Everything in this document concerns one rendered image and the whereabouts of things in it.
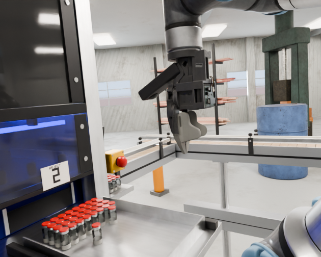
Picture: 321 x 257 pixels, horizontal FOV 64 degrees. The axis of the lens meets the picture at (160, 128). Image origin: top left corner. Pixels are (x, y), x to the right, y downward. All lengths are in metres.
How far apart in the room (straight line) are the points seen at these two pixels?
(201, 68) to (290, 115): 3.20
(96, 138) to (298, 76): 4.95
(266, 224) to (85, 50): 1.21
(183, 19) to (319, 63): 11.55
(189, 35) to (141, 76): 9.73
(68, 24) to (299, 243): 0.75
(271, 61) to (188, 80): 5.60
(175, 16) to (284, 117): 3.21
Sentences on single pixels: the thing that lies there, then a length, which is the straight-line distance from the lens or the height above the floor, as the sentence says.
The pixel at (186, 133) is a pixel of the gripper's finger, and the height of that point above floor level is 1.13.
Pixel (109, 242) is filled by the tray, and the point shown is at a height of 0.88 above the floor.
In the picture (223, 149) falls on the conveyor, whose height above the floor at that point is 0.91.
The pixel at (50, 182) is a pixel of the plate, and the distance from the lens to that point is 0.76.
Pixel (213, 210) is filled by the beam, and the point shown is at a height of 0.54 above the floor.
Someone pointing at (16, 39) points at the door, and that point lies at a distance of 0.74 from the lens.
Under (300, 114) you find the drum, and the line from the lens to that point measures 3.76.
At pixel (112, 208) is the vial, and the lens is 0.72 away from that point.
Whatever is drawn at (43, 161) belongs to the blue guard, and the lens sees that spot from 0.74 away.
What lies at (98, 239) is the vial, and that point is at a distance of 0.66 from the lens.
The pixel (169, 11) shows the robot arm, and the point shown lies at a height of 1.37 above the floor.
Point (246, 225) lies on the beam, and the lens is 1.55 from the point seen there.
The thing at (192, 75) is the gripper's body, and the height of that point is 1.25.
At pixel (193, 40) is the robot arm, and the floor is 1.31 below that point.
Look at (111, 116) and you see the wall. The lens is 10.39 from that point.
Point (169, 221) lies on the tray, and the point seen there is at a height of 0.88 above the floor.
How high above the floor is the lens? 1.21
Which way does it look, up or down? 7 degrees down
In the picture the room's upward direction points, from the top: 4 degrees counter-clockwise
